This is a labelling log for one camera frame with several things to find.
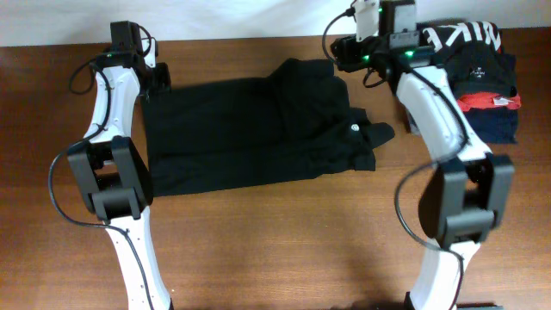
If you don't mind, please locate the black t-shirt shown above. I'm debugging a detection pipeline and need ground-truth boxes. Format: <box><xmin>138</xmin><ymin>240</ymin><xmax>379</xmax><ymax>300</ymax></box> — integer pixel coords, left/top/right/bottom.
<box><xmin>142</xmin><ymin>59</ymin><xmax>394</xmax><ymax>197</ymax></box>

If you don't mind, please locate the black folded printed shirt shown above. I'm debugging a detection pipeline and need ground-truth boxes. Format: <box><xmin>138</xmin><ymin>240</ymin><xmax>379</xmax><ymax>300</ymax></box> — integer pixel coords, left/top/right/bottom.
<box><xmin>422</xmin><ymin>21</ymin><xmax>517</xmax><ymax>99</ymax></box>

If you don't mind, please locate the red folded garment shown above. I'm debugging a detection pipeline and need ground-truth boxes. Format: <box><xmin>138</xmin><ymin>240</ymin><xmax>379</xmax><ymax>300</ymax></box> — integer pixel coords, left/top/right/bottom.
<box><xmin>457</xmin><ymin>92</ymin><xmax>522</xmax><ymax>112</ymax></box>

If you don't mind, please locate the grey folded garment bottom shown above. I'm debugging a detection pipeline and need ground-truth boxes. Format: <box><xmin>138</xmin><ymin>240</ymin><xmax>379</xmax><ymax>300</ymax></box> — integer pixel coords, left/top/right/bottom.
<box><xmin>406</xmin><ymin>108</ymin><xmax>421</xmax><ymax>136</ymax></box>

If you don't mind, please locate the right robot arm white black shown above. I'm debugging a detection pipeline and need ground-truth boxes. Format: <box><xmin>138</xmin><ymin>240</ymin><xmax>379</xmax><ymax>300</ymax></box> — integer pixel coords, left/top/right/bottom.
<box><xmin>322</xmin><ymin>35</ymin><xmax>515</xmax><ymax>310</ymax></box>

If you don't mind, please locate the navy folded garment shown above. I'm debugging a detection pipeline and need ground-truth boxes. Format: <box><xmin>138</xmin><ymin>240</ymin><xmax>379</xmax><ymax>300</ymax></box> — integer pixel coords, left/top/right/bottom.
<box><xmin>463</xmin><ymin>53</ymin><xmax>520</xmax><ymax>144</ymax></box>

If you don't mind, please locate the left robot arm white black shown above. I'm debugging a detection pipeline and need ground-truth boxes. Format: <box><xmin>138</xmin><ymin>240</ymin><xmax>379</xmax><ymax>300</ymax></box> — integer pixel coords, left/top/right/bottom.
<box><xmin>64</xmin><ymin>39</ymin><xmax>173</xmax><ymax>309</ymax></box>

